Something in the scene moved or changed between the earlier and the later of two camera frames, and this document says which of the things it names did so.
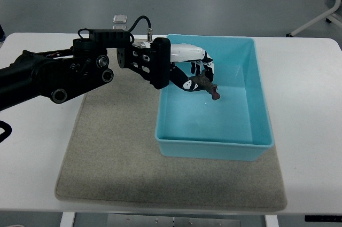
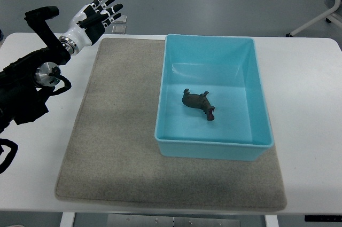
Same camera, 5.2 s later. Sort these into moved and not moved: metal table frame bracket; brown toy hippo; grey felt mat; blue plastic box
Moved: brown toy hippo
Not moved: grey felt mat; metal table frame bracket; blue plastic box
